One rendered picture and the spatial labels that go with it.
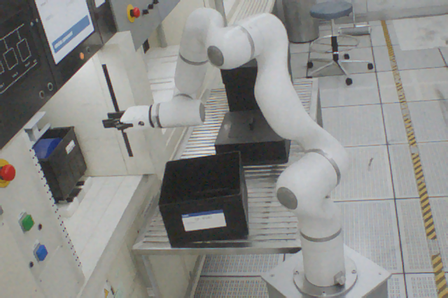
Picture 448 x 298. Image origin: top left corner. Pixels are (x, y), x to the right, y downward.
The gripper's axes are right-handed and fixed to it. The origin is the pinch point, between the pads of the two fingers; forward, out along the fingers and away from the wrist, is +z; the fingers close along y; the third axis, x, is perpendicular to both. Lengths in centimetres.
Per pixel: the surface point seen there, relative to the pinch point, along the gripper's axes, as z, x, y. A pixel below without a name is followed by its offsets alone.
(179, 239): -17.9, -40.6, -13.1
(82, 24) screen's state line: 1.7, 32.5, 3.8
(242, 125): -32, -33, 49
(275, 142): -47, -33, 35
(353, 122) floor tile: -77, -119, 202
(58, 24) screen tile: 1.8, 37.3, -10.5
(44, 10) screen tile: 1.8, 43.3, -15.2
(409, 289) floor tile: -100, -119, 37
